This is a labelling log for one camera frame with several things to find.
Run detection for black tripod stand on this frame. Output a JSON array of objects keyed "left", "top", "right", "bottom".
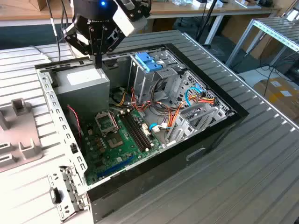
[{"left": 195, "top": 0, "right": 217, "bottom": 49}]

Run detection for green motherboard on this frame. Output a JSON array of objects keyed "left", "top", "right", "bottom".
[{"left": 83, "top": 107, "right": 164, "bottom": 187}]

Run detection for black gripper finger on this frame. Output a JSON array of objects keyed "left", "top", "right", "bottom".
[
  {"left": 63, "top": 25, "right": 99, "bottom": 70},
  {"left": 97, "top": 24, "right": 125, "bottom": 70}
]

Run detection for metal optical drive cage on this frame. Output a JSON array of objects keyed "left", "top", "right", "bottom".
[{"left": 127, "top": 49, "right": 185, "bottom": 106}]

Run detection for cardboard box with labels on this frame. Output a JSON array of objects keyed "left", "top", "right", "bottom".
[{"left": 253, "top": 77, "right": 299, "bottom": 122}]

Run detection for aluminium slat shelf frame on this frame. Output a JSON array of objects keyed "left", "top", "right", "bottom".
[{"left": 225, "top": 17, "right": 299, "bottom": 69}]

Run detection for yellow black power wires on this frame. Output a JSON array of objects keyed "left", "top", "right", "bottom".
[{"left": 111, "top": 91, "right": 128, "bottom": 107}]

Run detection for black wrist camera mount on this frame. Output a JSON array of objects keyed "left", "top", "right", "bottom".
[{"left": 118, "top": 0, "right": 153, "bottom": 20}]

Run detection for metal socket cover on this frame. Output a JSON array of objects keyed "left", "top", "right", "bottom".
[{"left": 94, "top": 111, "right": 119, "bottom": 138}]

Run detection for open black PC case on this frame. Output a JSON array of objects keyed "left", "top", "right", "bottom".
[{"left": 34, "top": 43, "right": 249, "bottom": 224}]

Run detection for black RAM slot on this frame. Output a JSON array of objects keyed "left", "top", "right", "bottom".
[
  {"left": 123, "top": 112, "right": 149, "bottom": 151},
  {"left": 128, "top": 111, "right": 153, "bottom": 147},
  {"left": 125, "top": 112, "right": 150, "bottom": 149},
  {"left": 120, "top": 113, "right": 147, "bottom": 152}
]

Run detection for wooden desk white legs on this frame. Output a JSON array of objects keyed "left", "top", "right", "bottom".
[{"left": 0, "top": 0, "right": 283, "bottom": 46}]

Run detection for blue data wire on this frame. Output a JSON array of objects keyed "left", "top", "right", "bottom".
[{"left": 184, "top": 85, "right": 202, "bottom": 107}]

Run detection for short blue wire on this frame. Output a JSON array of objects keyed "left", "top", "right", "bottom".
[{"left": 149, "top": 123, "right": 162, "bottom": 134}]

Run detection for grey metal disk bay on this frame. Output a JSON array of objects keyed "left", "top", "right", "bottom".
[{"left": 166, "top": 102, "right": 235, "bottom": 147}]

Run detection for blue expansion slot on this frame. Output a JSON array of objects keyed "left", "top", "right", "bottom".
[{"left": 96, "top": 154, "right": 136, "bottom": 180}]

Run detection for grey parts rack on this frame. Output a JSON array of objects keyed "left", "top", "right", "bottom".
[{"left": 0, "top": 98, "right": 44, "bottom": 174}]

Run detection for white board connector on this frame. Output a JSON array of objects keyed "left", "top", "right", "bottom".
[{"left": 141, "top": 123, "right": 150, "bottom": 138}]

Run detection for blue drive cage latch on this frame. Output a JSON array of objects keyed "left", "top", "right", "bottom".
[{"left": 135, "top": 52, "right": 163, "bottom": 73}]

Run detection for orange disk power wire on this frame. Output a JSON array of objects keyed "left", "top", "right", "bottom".
[{"left": 164, "top": 91, "right": 216, "bottom": 143}]

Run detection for small brown cardboard box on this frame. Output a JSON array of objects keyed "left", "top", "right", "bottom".
[{"left": 35, "top": 0, "right": 51, "bottom": 12}]

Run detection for orange black wire bundle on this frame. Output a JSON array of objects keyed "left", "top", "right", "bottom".
[{"left": 130, "top": 87, "right": 183, "bottom": 117}]

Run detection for CPU socket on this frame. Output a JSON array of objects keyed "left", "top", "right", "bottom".
[{"left": 106, "top": 133, "right": 125, "bottom": 150}]

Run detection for grey power supply unit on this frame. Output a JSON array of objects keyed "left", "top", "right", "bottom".
[{"left": 54, "top": 63, "right": 111, "bottom": 122}]

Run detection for thin arm cable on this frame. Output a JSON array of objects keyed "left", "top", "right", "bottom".
[{"left": 50, "top": 0, "right": 62, "bottom": 62}]

